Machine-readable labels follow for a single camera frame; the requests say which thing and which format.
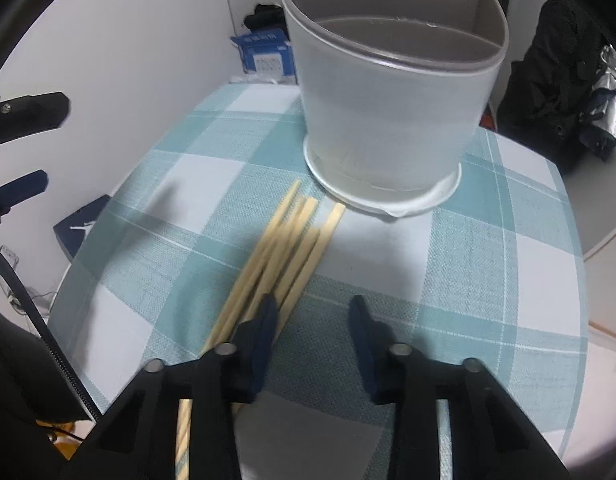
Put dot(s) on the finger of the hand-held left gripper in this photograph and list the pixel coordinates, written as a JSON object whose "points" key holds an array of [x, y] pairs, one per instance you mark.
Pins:
{"points": [[25, 185], [32, 112]]}

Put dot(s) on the bundle of wooden chopsticks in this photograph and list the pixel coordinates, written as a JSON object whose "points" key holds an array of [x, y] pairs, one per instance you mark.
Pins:
{"points": [[310, 255]]}

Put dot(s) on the black backpack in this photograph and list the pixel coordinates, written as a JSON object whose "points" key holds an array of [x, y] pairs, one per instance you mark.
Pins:
{"points": [[543, 85]]}

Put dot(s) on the teal checked tablecloth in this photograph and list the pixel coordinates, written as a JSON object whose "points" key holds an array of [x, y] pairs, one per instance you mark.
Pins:
{"points": [[463, 270]]}

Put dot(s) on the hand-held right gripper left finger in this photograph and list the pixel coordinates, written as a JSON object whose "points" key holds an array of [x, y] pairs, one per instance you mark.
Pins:
{"points": [[265, 340]]}

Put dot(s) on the white plastic utensil holder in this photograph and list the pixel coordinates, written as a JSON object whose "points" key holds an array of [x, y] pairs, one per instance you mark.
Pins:
{"points": [[388, 125]]}

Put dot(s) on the white power strip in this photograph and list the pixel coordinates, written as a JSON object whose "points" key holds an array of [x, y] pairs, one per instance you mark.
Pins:
{"points": [[8, 256]]}

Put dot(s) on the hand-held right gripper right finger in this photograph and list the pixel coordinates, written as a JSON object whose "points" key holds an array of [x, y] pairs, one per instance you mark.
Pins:
{"points": [[363, 345]]}

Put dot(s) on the blue cardboard box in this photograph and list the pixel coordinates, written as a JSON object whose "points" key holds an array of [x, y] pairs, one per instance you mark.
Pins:
{"points": [[263, 55]]}

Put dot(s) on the pile of black clothes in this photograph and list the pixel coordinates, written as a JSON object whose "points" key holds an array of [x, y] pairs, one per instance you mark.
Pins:
{"points": [[263, 17]]}

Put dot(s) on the navy shoe box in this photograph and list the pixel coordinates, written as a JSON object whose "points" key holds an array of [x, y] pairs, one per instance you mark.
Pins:
{"points": [[75, 232]]}

